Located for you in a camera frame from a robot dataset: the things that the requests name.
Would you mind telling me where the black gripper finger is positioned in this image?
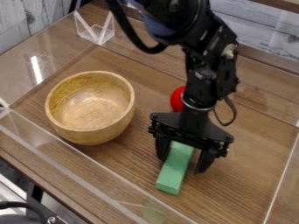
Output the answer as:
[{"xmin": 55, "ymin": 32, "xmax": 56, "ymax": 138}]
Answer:
[
  {"xmin": 155, "ymin": 136, "xmax": 172, "ymax": 161},
  {"xmin": 195, "ymin": 149, "xmax": 218, "ymax": 174}
]

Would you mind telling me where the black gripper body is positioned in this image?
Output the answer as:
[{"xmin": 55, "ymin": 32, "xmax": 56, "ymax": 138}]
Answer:
[{"xmin": 148, "ymin": 112, "xmax": 234, "ymax": 158}]

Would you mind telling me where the green foam stick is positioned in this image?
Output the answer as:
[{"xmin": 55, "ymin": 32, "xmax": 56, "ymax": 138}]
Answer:
[{"xmin": 155, "ymin": 142, "xmax": 194, "ymax": 195}]

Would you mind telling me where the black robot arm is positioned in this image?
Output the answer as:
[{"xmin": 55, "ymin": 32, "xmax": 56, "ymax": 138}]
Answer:
[{"xmin": 104, "ymin": 0, "xmax": 239, "ymax": 173}]

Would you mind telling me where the brown wooden bowl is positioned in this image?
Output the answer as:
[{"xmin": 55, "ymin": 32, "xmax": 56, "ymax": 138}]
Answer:
[{"xmin": 44, "ymin": 71, "xmax": 136, "ymax": 145}]

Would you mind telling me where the red toy tomato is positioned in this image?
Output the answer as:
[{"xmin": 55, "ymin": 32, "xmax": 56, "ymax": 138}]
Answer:
[{"xmin": 170, "ymin": 86, "xmax": 186, "ymax": 112}]

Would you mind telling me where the clear acrylic tray wall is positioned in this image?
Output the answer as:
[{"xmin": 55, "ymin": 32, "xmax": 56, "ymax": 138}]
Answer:
[{"xmin": 0, "ymin": 17, "xmax": 299, "ymax": 224}]

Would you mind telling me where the black table leg bracket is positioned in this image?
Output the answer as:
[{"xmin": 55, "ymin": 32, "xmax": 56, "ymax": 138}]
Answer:
[{"xmin": 25, "ymin": 183, "xmax": 68, "ymax": 224}]

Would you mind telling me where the clear acrylic corner bracket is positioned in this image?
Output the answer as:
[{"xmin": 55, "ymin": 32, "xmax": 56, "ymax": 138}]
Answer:
[{"xmin": 74, "ymin": 10, "xmax": 115, "ymax": 46}]

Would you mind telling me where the black cable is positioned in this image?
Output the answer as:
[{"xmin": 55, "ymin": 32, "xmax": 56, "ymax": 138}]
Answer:
[{"xmin": 0, "ymin": 200, "xmax": 44, "ymax": 224}]

